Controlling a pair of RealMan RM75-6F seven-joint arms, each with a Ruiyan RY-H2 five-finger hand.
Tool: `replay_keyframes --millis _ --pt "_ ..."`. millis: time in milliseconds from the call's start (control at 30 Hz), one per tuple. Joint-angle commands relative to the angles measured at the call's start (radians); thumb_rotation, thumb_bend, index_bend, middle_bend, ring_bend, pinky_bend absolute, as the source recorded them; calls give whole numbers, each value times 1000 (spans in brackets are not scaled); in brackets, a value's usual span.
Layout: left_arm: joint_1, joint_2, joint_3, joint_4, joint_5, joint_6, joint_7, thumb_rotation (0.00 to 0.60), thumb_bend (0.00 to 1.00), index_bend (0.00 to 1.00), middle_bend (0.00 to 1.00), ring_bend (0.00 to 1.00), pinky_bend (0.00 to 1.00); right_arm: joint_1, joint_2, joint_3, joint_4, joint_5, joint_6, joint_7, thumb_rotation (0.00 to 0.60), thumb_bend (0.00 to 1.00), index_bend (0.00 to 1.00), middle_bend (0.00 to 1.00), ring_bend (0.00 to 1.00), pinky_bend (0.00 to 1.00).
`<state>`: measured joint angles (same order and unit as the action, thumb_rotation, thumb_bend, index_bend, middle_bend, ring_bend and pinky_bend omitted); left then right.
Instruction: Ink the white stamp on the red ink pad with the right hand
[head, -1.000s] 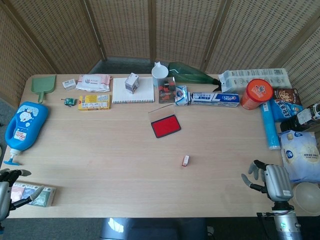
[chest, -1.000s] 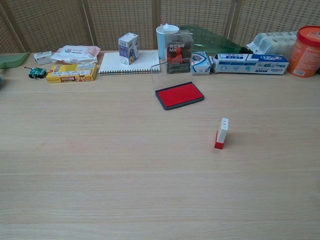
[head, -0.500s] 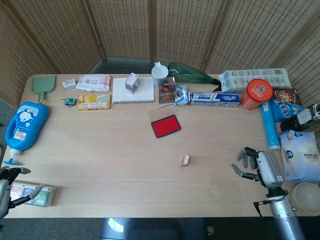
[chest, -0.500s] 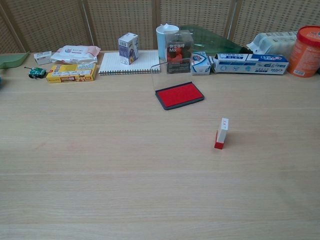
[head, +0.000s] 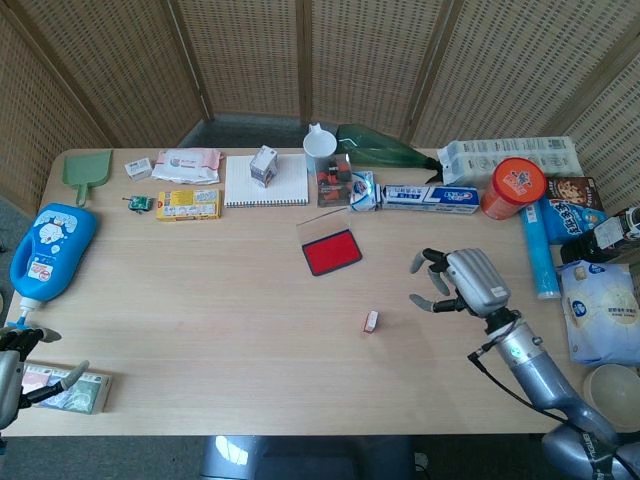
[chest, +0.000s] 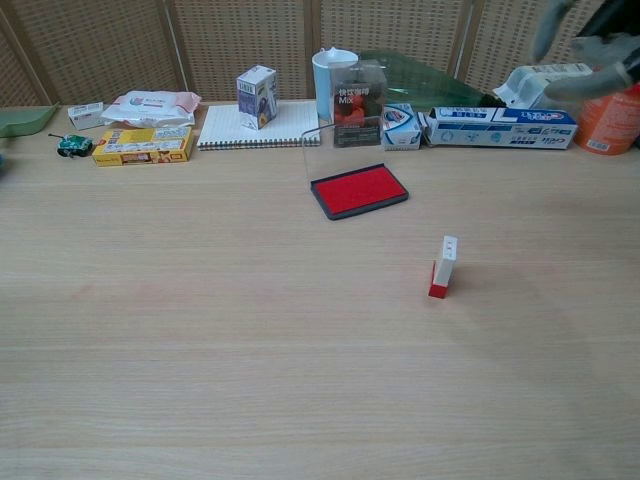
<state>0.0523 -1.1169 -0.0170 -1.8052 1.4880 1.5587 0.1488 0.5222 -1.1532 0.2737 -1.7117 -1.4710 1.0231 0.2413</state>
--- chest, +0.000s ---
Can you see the small purple white carton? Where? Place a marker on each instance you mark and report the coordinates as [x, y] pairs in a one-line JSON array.
[[256, 97]]

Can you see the small white box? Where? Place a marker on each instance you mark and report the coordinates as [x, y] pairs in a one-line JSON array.
[[85, 116]]

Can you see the orange cylindrical canister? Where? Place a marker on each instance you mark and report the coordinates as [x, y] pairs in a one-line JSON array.
[[610, 125]]

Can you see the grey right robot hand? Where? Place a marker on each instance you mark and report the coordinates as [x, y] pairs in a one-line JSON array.
[[610, 47]]

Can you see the white blue measuring cup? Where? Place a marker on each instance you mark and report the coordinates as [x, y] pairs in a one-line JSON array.
[[322, 85]]

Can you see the blue white soap box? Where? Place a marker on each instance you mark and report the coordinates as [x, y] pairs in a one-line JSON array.
[[400, 127]]

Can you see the yellow flat box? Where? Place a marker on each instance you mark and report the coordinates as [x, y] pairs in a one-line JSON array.
[[142, 146]]

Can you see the pink white wet wipes pack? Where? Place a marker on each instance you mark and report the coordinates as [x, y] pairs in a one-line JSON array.
[[150, 107]]

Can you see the green plastic bottle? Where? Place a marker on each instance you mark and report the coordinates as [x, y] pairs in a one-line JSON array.
[[425, 82]]

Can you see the woven wooden folding screen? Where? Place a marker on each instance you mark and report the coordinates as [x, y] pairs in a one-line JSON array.
[[240, 35]]

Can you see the small red white stamp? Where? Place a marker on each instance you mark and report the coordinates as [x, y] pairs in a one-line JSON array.
[[444, 270]]

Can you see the clear snack box dark label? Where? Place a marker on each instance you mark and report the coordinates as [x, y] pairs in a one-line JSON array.
[[357, 107]]

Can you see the green plastic dustpan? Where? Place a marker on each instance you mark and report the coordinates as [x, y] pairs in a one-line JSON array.
[[25, 120]]

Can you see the red ink pad clear lid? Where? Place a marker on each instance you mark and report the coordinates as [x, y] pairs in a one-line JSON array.
[[360, 192]]

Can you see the white printed long package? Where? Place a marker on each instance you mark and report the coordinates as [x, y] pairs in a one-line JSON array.
[[530, 82]]

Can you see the blue white toothpaste box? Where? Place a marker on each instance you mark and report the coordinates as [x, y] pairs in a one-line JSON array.
[[500, 129]]

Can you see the white spiral notebook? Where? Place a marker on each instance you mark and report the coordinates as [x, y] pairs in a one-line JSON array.
[[225, 127]]

